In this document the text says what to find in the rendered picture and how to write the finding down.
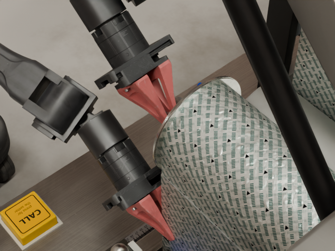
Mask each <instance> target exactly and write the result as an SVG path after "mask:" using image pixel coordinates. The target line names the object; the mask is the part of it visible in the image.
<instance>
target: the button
mask: <svg viewBox="0 0 335 251"><path fill-rule="evenodd" d="M0 215H1V219H2V220H3V221H4V223H5V224H6V225H7V226H8V228H9V229H10V230H11V231H12V232H13V234H14V235H15V236H16V237H17V239H18V240H19V241H20V242H21V243H22V244H23V245H26V244H27V243H29V242H30V241H32V240H33V239H35V238H36V237H38V236H40V235H41V234H43V233H44V232H46V231H47V230H49V229H50V228H52V227H53V226H55V225H56V224H57V218H56V215H55V214H54V213H53V212H52V211H51V210H50V209H49V207H48V206H47V205H46V204H45V203H44V202H43V201H42V200H41V198H40V197H39V196H38V195H37V194H36V193H35V192H34V191H32V192H31V193H29V194H28V195H26V196H24V197H23V198H21V199H20V200H18V201H17V202H15V203H13V204H12V205H10V206H9V207H7V208H5V209H4V210H2V211H1V212H0Z"/></svg>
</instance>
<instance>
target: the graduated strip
mask: <svg viewBox="0 0 335 251"><path fill-rule="evenodd" d="M154 230H155V228H153V227H152V226H150V225H148V224H147V223H144V224H142V225H141V226H139V227H138V228H137V229H135V230H134V231H132V232H131V233H130V234H128V235H127V236H125V237H124V238H123V239H126V241H127V242H128V243H130V242H131V241H132V240H133V241H134V242H135V243H137V242H139V241H140V240H142V239H143V238H144V237H146V236H147V235H149V234H150V233H151V232H153V231H154ZM120 241H121V240H120ZM118 242H119V241H118ZM118 242H117V243H118ZM117 243H115V244H117Z"/></svg>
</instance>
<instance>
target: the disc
mask: <svg viewBox="0 0 335 251"><path fill-rule="evenodd" d="M218 85H226V86H229V87H231V88H232V89H233V90H234V91H236V92H237V93H238V94H239V95H241V89H240V85H239V84H238V82H237V81H236V80H235V79H233V78H232V77H229V76H219V77H215V78H212V79H209V80H207V81H205V82H203V83H201V84H199V85H198V86H196V87H195V88H194V89H192V90H191V91H190V92H188V93H187V94H186V95H185V96H184V97H183V98H182V99H181V100H180V101H179V102H178V103H177V104H176V105H175V106H174V108H173V109H172V110H171V111H170V113H169V114H168V115H167V117H166V118H165V120H164V122H163V123H162V125H161V127H160V129H159V131H158V133H157V136H156V139H155V142H154V146H153V159H154V162H155V164H156V166H157V167H158V168H159V169H162V144H163V140H164V137H165V135H166V132H167V130H168V128H169V126H170V125H171V123H172V122H173V120H174V119H175V117H176V116H177V115H178V113H179V112H180V111H181V110H182V109H183V108H184V107H185V106H186V105H187V104H188V103H189V102H190V101H191V100H192V99H193V98H195V97H196V96H197V95H199V94H200V93H202V92H203V91H205V90H207V89H209V88H211V87H214V86H218Z"/></svg>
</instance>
